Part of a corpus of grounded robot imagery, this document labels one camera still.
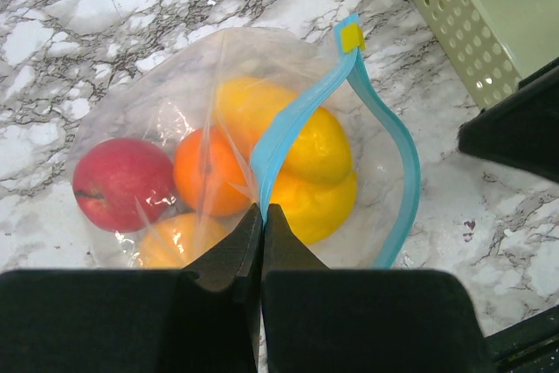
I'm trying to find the yellow lemon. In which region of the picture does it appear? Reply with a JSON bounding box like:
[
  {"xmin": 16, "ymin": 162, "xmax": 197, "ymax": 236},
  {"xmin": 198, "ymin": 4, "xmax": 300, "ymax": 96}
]
[{"xmin": 270, "ymin": 172, "xmax": 358, "ymax": 245}]

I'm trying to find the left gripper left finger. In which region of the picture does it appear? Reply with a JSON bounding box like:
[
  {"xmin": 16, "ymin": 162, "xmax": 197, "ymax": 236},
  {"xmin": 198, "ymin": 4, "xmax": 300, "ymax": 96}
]
[{"xmin": 1, "ymin": 205, "xmax": 262, "ymax": 372}]

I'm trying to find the red apple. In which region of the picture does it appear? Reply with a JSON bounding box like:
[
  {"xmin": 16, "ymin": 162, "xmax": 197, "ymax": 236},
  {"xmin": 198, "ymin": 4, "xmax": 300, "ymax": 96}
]
[{"xmin": 72, "ymin": 137, "xmax": 175, "ymax": 232}]

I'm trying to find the yellow orange mango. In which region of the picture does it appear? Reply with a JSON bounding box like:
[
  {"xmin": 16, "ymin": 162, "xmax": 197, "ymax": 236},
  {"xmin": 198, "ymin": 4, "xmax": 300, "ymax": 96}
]
[{"xmin": 214, "ymin": 76, "xmax": 354, "ymax": 186}]

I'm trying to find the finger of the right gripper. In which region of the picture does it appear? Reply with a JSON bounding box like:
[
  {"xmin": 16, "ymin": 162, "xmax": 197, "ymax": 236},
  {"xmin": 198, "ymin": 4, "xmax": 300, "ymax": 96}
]
[{"xmin": 458, "ymin": 59, "xmax": 559, "ymax": 182}]

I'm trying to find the pale green plastic basket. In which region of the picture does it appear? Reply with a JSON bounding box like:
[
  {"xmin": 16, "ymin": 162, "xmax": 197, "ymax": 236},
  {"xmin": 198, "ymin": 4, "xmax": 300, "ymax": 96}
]
[{"xmin": 413, "ymin": 0, "xmax": 558, "ymax": 108}]

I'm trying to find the orange tangerine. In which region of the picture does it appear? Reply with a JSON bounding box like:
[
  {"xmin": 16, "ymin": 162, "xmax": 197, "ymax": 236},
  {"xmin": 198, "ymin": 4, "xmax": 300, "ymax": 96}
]
[{"xmin": 173, "ymin": 126, "xmax": 252, "ymax": 217}]

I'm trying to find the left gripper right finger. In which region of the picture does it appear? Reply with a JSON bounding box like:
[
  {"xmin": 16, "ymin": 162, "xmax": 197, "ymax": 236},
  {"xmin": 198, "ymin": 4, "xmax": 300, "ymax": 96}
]
[{"xmin": 262, "ymin": 204, "xmax": 494, "ymax": 372}]

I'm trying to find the clear zip top bag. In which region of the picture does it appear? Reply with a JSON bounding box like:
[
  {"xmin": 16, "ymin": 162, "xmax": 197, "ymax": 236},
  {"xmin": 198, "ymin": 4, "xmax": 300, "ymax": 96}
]
[{"xmin": 65, "ymin": 12, "xmax": 423, "ymax": 373}]

